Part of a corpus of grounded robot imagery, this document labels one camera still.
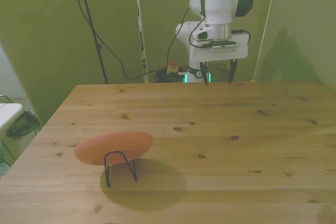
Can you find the orange round plate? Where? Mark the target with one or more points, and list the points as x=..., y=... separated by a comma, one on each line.
x=115, y=145

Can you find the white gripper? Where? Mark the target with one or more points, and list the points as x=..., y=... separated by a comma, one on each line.
x=240, y=48

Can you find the brown box behind table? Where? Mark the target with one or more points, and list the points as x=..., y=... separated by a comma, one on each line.
x=221, y=73

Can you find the white side table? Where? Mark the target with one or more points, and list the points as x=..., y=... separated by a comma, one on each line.
x=8, y=112

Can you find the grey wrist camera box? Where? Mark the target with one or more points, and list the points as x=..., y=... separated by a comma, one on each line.
x=221, y=45

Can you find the black tripod stand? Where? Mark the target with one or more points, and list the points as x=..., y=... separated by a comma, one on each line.
x=92, y=27

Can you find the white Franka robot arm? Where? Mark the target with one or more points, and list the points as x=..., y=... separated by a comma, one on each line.
x=218, y=1

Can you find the white partition edge strip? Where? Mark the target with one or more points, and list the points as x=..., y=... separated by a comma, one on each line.
x=141, y=37

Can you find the yellow emergency stop button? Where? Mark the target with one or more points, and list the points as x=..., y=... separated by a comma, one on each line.
x=172, y=67

